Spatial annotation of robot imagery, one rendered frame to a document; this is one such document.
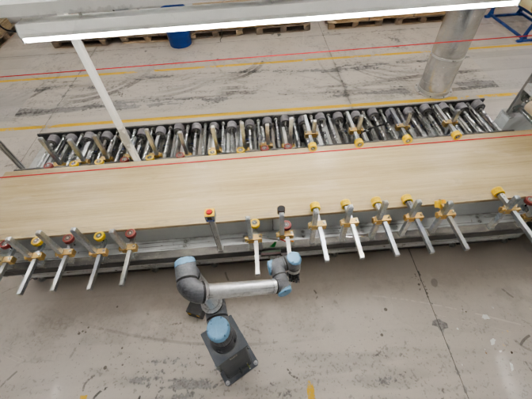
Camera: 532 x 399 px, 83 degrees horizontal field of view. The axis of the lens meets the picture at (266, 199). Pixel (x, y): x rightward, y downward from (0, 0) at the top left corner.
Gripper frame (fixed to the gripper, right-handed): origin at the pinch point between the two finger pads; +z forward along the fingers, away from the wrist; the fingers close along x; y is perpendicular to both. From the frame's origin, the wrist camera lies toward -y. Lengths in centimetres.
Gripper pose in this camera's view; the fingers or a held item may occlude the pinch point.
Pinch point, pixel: (292, 279)
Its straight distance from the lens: 228.5
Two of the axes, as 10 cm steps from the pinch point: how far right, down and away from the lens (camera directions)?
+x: 10.0, -0.8, 0.1
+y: 0.7, 7.7, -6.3
